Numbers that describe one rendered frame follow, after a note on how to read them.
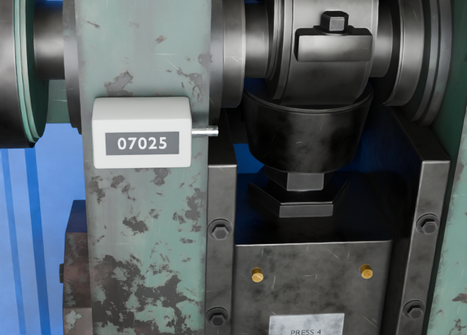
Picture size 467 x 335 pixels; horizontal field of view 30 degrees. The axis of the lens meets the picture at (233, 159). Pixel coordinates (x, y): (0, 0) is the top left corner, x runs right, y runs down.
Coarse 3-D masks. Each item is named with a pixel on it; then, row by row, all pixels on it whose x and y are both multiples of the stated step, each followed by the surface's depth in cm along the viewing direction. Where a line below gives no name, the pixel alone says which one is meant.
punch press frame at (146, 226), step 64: (64, 0) 68; (128, 0) 61; (192, 0) 61; (448, 0) 71; (64, 64) 68; (128, 64) 63; (192, 64) 64; (448, 64) 71; (448, 128) 72; (128, 192) 68; (192, 192) 69; (448, 192) 72; (128, 256) 71; (192, 256) 72; (448, 256) 74; (128, 320) 74; (192, 320) 75; (448, 320) 78
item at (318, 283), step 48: (240, 192) 85; (288, 192) 82; (336, 192) 82; (240, 240) 78; (288, 240) 78; (336, 240) 78; (384, 240) 78; (240, 288) 79; (288, 288) 80; (336, 288) 80; (384, 288) 81
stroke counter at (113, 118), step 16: (96, 112) 62; (112, 112) 62; (128, 112) 62; (144, 112) 62; (160, 112) 62; (176, 112) 62; (96, 128) 61; (112, 128) 61; (128, 128) 61; (144, 128) 61; (160, 128) 61; (176, 128) 61; (192, 128) 64; (208, 128) 64; (96, 144) 61; (112, 144) 61; (128, 144) 62; (144, 144) 62; (160, 144) 62; (176, 144) 62; (96, 160) 62; (112, 160) 62; (128, 160) 62; (144, 160) 62; (160, 160) 62; (176, 160) 63
